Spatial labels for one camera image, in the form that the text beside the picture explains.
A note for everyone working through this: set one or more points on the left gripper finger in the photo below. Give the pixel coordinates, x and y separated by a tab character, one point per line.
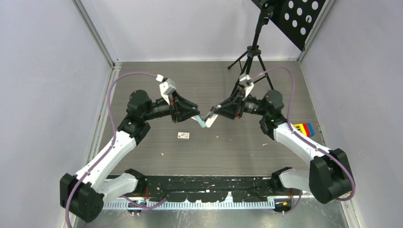
184	114
184	103

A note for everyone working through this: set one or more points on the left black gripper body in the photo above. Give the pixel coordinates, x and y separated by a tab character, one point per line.
173	100

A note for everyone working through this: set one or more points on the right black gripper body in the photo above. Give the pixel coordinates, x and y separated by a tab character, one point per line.
242	96

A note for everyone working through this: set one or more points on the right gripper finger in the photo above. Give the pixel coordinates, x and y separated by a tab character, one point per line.
232	102
228	112

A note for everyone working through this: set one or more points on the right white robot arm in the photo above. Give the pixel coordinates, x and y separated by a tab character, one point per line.
329	174

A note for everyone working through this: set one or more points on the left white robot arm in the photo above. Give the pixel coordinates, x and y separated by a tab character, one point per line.
85	193

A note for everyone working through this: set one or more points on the white staple box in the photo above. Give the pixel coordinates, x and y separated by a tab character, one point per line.
183	135

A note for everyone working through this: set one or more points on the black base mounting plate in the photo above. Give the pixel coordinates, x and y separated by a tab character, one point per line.
209	189

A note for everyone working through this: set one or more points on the colourful block toy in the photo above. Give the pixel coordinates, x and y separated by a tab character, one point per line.
305	128

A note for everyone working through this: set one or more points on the black tripod stand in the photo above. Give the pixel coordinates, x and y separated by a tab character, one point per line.
252	56

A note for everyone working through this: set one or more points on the black perforated panel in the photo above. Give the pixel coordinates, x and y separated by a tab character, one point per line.
295	18

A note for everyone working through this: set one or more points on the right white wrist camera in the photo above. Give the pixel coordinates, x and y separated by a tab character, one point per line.
246	83

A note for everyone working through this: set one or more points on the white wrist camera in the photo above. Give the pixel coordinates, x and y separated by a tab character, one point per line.
166	86
246	83

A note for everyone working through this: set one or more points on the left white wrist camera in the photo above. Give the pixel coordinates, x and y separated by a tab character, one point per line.
166	86

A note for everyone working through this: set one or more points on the aluminium frame rail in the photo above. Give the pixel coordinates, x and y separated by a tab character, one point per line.
88	14

